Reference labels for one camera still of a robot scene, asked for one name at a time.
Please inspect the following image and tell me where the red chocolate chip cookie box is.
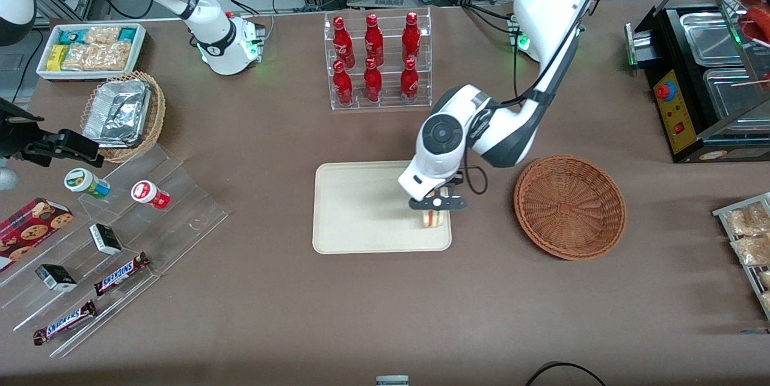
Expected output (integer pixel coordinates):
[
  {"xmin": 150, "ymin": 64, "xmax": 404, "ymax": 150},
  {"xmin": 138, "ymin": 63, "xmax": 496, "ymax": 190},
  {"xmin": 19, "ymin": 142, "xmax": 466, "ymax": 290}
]
[{"xmin": 0, "ymin": 197, "xmax": 74, "ymax": 272}]

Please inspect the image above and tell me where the wicker basket holding foil trays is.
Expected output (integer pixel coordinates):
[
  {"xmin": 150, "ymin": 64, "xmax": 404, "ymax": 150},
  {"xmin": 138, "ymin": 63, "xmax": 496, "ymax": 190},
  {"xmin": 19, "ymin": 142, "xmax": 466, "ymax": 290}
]
[{"xmin": 80, "ymin": 70, "xmax": 166, "ymax": 164}]

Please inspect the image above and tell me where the silver aluminium foil tray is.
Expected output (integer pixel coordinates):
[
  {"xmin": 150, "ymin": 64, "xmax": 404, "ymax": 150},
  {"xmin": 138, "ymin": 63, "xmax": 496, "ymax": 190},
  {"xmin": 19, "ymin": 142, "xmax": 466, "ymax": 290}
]
[{"xmin": 83, "ymin": 78, "xmax": 151, "ymax": 148}]

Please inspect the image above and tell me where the clear acrylic stepped display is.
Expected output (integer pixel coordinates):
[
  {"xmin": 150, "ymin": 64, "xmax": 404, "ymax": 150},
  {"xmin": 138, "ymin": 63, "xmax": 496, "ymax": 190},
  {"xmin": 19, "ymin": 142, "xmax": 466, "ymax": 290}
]
[{"xmin": 0, "ymin": 144, "xmax": 230, "ymax": 358}]

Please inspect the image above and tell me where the black hot food warmer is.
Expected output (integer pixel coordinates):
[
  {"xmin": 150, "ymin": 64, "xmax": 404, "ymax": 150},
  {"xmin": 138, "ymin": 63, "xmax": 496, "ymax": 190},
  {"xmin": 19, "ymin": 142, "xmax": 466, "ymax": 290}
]
[{"xmin": 624, "ymin": 0, "xmax": 770, "ymax": 164}]

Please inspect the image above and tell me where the cream rectangular plastic tray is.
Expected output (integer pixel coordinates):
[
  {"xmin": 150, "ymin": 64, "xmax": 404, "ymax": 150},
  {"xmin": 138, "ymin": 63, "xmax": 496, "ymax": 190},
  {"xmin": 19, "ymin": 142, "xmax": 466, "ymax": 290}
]
[{"xmin": 312, "ymin": 161, "xmax": 452, "ymax": 254}]

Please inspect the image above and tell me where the white plastic snack bin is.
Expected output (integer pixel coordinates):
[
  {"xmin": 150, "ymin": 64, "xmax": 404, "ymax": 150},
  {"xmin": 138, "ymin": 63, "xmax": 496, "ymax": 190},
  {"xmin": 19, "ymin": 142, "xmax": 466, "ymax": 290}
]
[{"xmin": 36, "ymin": 23, "xmax": 147, "ymax": 82}]

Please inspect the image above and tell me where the red sausage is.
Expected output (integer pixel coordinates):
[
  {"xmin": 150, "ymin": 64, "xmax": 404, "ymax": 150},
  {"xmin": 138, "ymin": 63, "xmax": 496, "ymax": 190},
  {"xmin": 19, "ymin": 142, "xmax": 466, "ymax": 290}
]
[{"xmin": 745, "ymin": 7, "xmax": 770, "ymax": 44}]

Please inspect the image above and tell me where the black floor cable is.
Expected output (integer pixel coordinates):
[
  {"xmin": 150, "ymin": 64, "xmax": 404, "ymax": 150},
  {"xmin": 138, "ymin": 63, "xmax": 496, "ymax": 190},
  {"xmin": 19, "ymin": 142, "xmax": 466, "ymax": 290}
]
[{"xmin": 526, "ymin": 362, "xmax": 608, "ymax": 386}]

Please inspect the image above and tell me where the dark green tea box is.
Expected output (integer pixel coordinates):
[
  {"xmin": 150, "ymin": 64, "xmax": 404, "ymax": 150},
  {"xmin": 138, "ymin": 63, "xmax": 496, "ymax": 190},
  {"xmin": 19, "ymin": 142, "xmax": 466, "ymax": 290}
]
[
  {"xmin": 35, "ymin": 263, "xmax": 78, "ymax": 292},
  {"xmin": 89, "ymin": 223, "xmax": 123, "ymax": 256}
]

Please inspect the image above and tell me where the red cola bottle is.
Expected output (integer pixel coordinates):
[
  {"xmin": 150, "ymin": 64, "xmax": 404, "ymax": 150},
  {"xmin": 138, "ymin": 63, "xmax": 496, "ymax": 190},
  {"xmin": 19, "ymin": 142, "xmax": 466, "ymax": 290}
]
[
  {"xmin": 402, "ymin": 11, "xmax": 421, "ymax": 64},
  {"xmin": 400, "ymin": 58, "xmax": 420, "ymax": 101},
  {"xmin": 364, "ymin": 13, "xmax": 384, "ymax": 66},
  {"xmin": 363, "ymin": 57, "xmax": 383, "ymax": 103},
  {"xmin": 333, "ymin": 60, "xmax": 354, "ymax": 106},
  {"xmin": 332, "ymin": 16, "xmax": 356, "ymax": 68}
]

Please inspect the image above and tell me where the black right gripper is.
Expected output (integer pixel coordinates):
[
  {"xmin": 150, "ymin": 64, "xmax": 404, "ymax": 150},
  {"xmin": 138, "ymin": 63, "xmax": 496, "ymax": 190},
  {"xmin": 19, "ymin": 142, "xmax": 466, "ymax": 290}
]
[{"xmin": 0, "ymin": 97, "xmax": 105, "ymax": 168}]

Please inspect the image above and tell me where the red lidded small jar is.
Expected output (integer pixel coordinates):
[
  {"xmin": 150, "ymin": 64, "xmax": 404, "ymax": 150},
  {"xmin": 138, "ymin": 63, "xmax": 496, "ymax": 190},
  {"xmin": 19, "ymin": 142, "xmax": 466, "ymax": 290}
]
[{"xmin": 131, "ymin": 180, "xmax": 171, "ymax": 210}]

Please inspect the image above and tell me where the steel food pan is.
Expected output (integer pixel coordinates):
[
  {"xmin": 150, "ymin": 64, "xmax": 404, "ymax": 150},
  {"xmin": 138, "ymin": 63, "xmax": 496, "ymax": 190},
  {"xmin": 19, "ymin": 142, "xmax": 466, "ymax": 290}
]
[
  {"xmin": 703, "ymin": 67, "xmax": 770, "ymax": 120},
  {"xmin": 680, "ymin": 11, "xmax": 748, "ymax": 67}
]

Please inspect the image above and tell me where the triangle sandwich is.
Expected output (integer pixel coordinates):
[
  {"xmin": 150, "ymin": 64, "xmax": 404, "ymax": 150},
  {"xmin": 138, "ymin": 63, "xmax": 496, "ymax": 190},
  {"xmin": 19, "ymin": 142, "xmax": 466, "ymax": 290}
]
[{"xmin": 420, "ymin": 188, "xmax": 451, "ymax": 230}]

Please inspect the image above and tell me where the clear acrylic bottle rack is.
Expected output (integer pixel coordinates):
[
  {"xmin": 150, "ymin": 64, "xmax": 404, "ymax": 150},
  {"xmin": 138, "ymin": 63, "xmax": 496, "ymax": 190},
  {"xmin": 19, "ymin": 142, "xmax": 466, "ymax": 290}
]
[{"xmin": 324, "ymin": 7, "xmax": 433, "ymax": 111}]

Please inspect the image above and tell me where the Snickers chocolate bar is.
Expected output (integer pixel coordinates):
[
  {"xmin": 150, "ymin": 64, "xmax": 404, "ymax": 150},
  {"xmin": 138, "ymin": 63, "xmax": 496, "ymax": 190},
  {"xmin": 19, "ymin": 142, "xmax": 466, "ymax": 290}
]
[
  {"xmin": 93, "ymin": 252, "xmax": 150, "ymax": 297},
  {"xmin": 32, "ymin": 300, "xmax": 97, "ymax": 346}
]

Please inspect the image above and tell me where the clear rice cracker bag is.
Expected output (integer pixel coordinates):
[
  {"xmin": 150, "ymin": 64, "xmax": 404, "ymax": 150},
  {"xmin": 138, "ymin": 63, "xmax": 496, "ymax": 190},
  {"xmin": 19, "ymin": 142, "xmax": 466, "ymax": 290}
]
[
  {"xmin": 62, "ymin": 42, "xmax": 133, "ymax": 71},
  {"xmin": 84, "ymin": 26, "xmax": 121, "ymax": 45}
]

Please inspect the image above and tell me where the empty brown wicker basket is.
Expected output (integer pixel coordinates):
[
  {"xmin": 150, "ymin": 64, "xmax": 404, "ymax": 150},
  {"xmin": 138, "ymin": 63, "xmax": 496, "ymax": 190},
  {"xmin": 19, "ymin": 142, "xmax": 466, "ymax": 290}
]
[{"xmin": 514, "ymin": 155, "xmax": 627, "ymax": 261}]

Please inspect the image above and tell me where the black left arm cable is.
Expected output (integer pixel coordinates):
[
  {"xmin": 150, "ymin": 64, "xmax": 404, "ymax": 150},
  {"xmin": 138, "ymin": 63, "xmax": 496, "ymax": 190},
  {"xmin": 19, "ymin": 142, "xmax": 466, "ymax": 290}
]
[{"xmin": 462, "ymin": 106, "xmax": 491, "ymax": 196}]

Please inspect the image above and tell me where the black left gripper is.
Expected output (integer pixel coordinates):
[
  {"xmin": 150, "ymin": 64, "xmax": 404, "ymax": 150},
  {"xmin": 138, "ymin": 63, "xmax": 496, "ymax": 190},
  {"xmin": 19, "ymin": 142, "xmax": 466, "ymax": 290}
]
[{"xmin": 409, "ymin": 174, "xmax": 469, "ymax": 215}]

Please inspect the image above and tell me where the tray of wrapped pastries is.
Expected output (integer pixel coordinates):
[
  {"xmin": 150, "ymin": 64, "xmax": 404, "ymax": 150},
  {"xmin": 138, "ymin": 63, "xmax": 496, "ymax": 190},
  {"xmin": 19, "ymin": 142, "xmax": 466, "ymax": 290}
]
[{"xmin": 713, "ymin": 192, "xmax": 770, "ymax": 320}]

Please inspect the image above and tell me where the green white lidded jar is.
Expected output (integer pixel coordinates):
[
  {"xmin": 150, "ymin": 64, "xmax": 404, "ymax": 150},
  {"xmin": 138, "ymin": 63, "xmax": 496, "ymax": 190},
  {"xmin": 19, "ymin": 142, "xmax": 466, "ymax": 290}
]
[{"xmin": 64, "ymin": 168, "xmax": 111, "ymax": 200}]

